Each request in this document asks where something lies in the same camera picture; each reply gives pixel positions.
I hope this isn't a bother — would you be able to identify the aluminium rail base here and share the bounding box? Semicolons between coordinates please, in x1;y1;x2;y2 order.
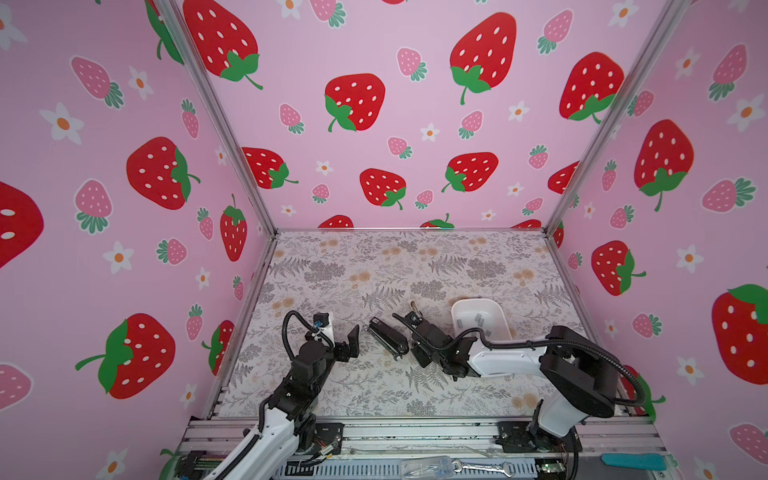
173;416;676;480

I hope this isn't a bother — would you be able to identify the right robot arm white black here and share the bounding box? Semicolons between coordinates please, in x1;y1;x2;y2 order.
392;308;647;479

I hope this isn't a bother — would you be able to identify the black stapler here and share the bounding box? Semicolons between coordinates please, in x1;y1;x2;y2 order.
367;317;409;360

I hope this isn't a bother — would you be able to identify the clear plastic bag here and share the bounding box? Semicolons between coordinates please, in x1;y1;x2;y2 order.
400;456;455;480

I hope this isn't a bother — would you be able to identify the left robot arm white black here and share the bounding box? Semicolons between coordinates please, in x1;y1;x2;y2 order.
207;310;360;479

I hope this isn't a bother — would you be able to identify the silver wrench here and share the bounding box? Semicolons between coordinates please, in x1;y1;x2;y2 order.
452;459;515;478

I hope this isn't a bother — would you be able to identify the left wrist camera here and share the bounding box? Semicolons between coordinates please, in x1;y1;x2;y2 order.
312;312;334;343

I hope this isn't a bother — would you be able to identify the white plastic tray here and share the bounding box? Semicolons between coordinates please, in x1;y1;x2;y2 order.
451;298;513;343

